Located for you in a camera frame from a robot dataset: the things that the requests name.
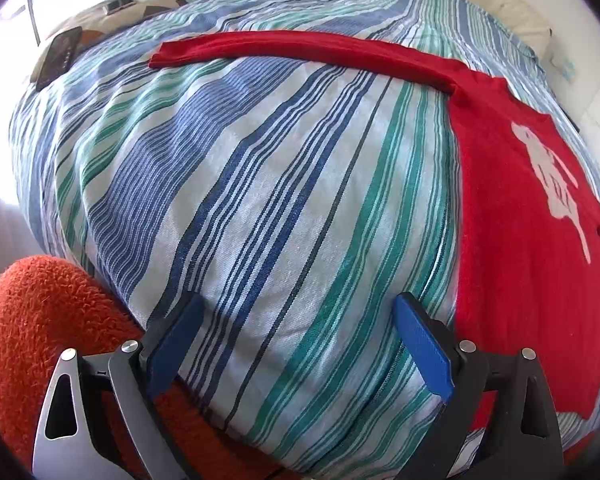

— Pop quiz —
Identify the red sweater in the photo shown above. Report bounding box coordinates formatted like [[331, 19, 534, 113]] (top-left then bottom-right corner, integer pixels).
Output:
[[149, 30, 600, 418]]

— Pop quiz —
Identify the patterned pillow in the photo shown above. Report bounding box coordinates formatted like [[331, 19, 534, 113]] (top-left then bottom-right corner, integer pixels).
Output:
[[30, 0, 188, 83]]

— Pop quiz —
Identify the orange fuzzy clothing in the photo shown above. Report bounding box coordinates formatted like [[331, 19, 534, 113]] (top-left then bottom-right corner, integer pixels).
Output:
[[0, 255, 301, 480]]

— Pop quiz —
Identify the cream headboard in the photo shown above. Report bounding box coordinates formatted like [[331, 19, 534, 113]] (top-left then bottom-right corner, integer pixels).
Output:
[[395, 0, 553, 51]]

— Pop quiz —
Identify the striped bed cover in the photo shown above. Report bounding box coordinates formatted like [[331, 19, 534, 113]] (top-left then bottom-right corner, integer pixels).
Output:
[[9, 0, 600, 476]]

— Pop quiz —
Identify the black smartphone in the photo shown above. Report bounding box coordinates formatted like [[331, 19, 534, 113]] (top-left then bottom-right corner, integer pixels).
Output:
[[34, 26, 83, 92]]

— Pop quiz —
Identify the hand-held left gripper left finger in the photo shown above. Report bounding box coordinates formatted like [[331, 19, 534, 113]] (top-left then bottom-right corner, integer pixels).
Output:
[[31, 291, 206, 480]]

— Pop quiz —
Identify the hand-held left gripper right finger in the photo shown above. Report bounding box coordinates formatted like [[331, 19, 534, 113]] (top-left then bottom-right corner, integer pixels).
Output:
[[392, 291, 566, 480]]

